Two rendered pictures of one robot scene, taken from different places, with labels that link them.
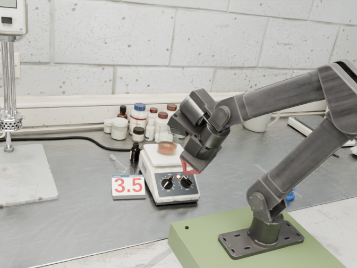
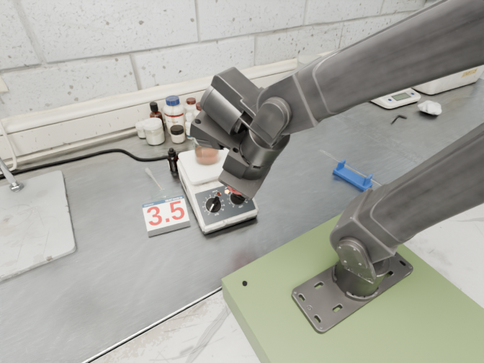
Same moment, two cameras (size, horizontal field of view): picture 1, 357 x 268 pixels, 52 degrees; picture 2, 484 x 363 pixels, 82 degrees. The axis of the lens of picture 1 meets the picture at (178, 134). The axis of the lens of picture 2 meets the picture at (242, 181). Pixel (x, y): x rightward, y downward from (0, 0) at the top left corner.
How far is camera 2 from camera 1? 0.46 m
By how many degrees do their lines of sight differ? 16
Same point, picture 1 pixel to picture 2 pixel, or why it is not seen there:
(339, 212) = not seen: hidden behind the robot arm
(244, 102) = (317, 86)
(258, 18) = not seen: outside the picture
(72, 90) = (86, 94)
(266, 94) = (368, 60)
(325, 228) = not seen: hidden behind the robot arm
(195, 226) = (256, 278)
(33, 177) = (43, 225)
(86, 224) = (111, 287)
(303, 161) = (453, 194)
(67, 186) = (89, 228)
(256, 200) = (351, 253)
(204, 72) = (243, 42)
